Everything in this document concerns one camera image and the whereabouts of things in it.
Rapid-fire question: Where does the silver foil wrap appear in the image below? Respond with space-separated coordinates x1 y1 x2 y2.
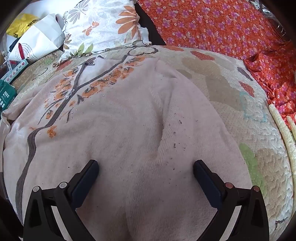
254 5 292 42

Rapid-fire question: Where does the yellow plastic bag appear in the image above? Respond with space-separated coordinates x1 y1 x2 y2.
6 13 40 39

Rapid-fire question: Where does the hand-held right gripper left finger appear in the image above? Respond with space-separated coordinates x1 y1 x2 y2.
23 159 100 241

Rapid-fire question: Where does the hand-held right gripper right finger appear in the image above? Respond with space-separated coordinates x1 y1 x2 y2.
193 159 270 241

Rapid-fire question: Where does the white ribbed cord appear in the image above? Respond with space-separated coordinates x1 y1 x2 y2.
268 104 296 167
285 115 296 139

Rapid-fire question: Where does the white towel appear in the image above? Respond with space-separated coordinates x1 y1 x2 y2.
0 57 252 241

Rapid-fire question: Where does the white paper bag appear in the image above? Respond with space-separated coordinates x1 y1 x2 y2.
11 14 65 64

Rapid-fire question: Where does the green box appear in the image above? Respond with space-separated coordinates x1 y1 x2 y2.
0 79 18 109

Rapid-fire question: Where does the patterned quilted blanket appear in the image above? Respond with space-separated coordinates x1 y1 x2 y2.
11 45 294 241

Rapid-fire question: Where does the white floral pillow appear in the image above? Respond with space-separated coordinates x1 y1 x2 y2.
61 0 152 61

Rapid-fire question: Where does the dark cloth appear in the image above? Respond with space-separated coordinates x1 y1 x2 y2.
134 2 167 45

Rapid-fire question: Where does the white sheet with coloured stickers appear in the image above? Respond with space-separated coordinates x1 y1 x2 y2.
0 58 29 81

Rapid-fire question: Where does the orange floral cloth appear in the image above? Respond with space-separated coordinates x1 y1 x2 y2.
137 0 296 121

